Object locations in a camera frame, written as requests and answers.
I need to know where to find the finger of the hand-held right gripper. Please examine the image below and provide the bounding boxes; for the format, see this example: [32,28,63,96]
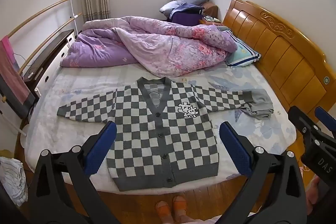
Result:
[315,107,336,139]
[289,106,319,144]

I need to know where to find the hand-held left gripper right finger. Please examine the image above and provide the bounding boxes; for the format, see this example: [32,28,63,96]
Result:
[219,121,307,224]

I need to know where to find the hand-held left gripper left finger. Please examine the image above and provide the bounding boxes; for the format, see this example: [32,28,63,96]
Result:
[28,121,124,224]

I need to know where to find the grey white checkered cardigan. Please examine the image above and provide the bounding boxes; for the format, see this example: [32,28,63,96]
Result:
[57,76,252,191]

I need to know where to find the person's right hand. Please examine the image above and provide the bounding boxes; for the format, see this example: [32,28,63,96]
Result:
[306,176,324,214]

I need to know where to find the pale floral bed sheet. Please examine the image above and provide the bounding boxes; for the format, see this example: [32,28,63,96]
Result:
[22,63,297,193]

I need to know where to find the grey crumpled garment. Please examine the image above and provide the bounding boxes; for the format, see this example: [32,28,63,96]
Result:
[240,89,274,119]

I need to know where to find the wooden headboard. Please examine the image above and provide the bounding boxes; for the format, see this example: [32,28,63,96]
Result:
[223,0,330,119]

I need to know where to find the orange slipper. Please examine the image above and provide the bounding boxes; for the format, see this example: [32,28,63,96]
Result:
[172,195,187,216]
[155,200,175,223]

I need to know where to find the person's pink pants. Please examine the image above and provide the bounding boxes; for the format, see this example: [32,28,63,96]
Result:
[157,214,221,224]

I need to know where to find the teal blue-striped pillow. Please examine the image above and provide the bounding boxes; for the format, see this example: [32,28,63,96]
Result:
[218,26,261,67]

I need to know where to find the white drawer cabinet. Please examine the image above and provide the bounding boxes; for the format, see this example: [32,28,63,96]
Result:
[34,35,76,98]

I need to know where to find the white striped cloth heap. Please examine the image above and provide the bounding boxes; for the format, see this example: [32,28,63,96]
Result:
[0,156,28,207]

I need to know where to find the pink hanging towel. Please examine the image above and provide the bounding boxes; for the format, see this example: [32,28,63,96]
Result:
[0,36,36,119]

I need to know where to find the dark cabinet with white drawers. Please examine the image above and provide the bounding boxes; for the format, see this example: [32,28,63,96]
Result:
[22,29,75,81]

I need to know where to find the purple floral quilt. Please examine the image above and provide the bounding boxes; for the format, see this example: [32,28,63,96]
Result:
[60,15,238,77]

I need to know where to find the wooden nightstand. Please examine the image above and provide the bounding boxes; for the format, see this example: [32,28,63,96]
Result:
[199,16,223,28]

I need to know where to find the dark purple bag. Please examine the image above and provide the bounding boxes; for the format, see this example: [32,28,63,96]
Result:
[168,11,203,26]

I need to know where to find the grey purple pillow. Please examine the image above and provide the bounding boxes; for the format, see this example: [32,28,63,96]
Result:
[160,0,209,13]

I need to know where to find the wooden wall rail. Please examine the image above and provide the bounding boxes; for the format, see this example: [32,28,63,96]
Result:
[7,0,78,38]
[18,13,83,75]

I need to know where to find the white rail support pole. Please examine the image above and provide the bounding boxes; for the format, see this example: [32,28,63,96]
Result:
[69,0,79,38]

